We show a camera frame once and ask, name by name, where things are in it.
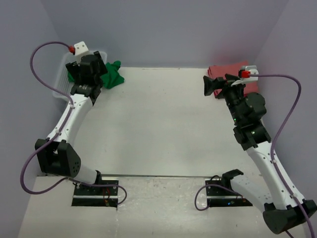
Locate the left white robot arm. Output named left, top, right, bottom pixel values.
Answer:
left=35, top=51, right=107, bottom=195

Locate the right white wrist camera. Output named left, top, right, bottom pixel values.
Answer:
left=231, top=65, right=259, bottom=86

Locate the green t shirt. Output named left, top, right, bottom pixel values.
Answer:
left=68, top=61, right=124, bottom=89

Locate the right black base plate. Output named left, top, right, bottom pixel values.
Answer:
left=205, top=179, right=252, bottom=207

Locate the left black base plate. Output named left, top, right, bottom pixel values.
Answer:
left=71, top=179, right=119, bottom=208

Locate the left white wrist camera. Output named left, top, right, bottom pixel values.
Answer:
left=68, top=41, right=90, bottom=64

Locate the folded pink t shirt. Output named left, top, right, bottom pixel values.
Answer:
left=207, top=60, right=260, bottom=98

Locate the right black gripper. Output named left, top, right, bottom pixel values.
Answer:
left=204, top=74, right=249, bottom=124

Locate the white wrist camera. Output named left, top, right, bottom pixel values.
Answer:
left=231, top=65, right=259, bottom=86
left=68, top=41, right=90, bottom=64

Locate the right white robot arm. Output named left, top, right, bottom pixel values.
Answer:
left=203, top=70, right=317, bottom=238

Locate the white plastic basket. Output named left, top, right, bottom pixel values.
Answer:
left=52, top=51, right=107, bottom=102

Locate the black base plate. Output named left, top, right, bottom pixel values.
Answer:
left=71, top=179, right=119, bottom=208
left=205, top=179, right=252, bottom=207

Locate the folded red t shirt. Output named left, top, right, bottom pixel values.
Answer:
left=213, top=90, right=224, bottom=99

